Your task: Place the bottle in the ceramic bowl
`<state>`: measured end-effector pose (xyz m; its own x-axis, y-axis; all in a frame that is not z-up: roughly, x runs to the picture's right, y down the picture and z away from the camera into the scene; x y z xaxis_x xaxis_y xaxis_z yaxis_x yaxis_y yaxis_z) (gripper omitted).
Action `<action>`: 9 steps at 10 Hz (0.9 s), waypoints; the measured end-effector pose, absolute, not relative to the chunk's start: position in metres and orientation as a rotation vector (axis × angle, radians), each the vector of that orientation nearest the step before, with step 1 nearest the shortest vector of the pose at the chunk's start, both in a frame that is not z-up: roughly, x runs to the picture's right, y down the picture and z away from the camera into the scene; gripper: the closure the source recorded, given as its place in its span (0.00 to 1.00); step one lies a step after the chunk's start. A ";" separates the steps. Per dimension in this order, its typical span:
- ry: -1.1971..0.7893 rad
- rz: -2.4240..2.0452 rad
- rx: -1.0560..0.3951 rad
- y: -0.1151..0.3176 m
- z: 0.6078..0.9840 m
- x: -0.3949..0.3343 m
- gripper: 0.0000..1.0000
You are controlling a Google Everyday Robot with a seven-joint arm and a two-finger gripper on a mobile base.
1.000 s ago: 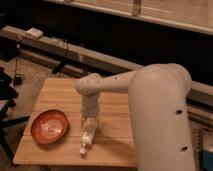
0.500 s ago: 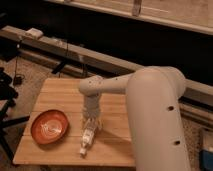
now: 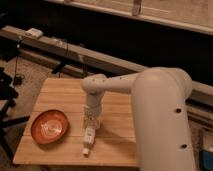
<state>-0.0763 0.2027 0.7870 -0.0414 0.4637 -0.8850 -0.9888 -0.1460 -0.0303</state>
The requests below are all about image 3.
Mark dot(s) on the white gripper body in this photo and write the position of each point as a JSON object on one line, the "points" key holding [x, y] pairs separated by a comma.
{"points": [[93, 104]]}

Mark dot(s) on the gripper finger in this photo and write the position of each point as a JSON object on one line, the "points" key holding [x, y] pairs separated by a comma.
{"points": [[97, 122], [87, 121]]}

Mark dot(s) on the white plastic bottle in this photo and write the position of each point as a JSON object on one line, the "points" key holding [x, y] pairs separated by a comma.
{"points": [[88, 139]]}

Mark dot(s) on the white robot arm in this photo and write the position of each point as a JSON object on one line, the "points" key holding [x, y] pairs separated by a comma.
{"points": [[158, 102]]}

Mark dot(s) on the orange ceramic bowl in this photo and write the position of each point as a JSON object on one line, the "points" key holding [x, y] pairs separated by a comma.
{"points": [[49, 126]]}

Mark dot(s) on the wooden table board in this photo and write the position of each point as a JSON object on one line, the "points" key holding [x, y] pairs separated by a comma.
{"points": [[115, 140]]}

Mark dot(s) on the long wooden beam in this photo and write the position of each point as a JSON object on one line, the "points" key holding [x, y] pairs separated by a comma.
{"points": [[73, 52]]}

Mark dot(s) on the black tripod stand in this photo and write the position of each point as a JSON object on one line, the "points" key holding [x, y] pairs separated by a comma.
{"points": [[8, 94]]}

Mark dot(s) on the small white box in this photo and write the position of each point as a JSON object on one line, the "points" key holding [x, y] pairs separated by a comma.
{"points": [[34, 33]]}

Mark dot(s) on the blue container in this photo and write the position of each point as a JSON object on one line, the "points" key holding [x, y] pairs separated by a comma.
{"points": [[206, 159]]}

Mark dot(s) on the wooden shelf ledge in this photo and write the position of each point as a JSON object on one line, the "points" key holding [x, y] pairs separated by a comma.
{"points": [[193, 15]]}

